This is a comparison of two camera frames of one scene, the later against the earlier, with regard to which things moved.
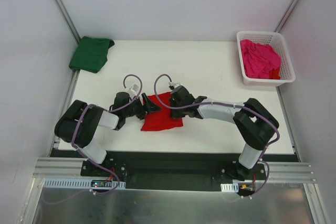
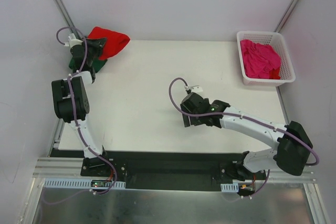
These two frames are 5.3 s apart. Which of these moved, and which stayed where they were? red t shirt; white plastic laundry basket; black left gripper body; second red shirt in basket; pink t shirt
Moved: red t shirt; black left gripper body
Stayed: second red shirt in basket; white plastic laundry basket; pink t shirt
